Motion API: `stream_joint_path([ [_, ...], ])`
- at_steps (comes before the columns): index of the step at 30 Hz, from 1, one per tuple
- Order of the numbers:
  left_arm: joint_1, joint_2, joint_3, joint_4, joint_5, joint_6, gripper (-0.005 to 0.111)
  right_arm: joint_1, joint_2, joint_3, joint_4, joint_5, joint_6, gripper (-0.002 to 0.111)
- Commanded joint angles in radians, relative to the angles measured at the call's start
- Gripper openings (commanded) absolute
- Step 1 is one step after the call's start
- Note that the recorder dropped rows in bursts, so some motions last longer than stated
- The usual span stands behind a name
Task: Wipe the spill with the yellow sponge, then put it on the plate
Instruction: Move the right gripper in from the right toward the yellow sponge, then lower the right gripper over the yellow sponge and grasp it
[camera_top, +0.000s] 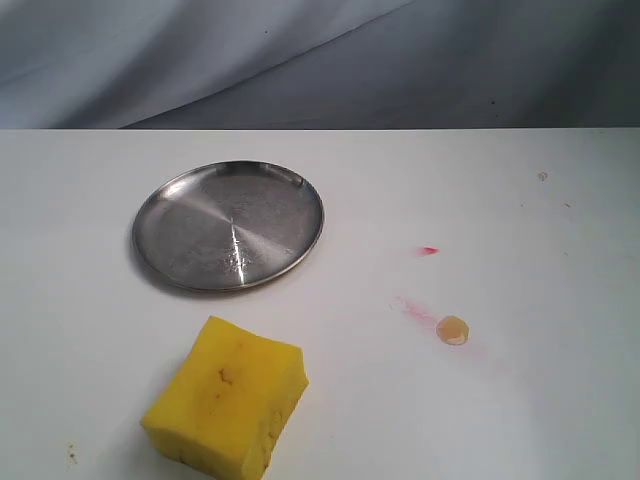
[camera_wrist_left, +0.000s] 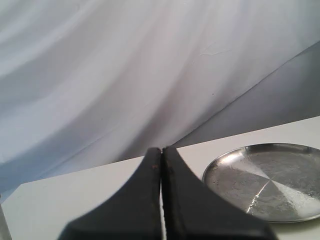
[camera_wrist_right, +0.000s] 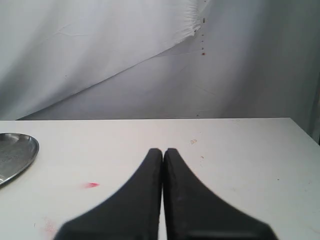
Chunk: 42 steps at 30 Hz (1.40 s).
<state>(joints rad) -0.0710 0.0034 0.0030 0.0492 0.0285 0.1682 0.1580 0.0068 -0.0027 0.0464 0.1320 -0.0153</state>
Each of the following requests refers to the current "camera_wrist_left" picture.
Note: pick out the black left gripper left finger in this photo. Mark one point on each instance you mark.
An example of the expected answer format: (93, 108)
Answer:
(132, 213)

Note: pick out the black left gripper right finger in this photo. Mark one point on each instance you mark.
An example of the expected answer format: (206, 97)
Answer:
(193, 212)

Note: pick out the round steel plate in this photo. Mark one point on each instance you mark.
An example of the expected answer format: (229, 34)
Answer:
(276, 182)

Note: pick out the white backdrop cloth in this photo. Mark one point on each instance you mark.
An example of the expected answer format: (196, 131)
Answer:
(84, 83)

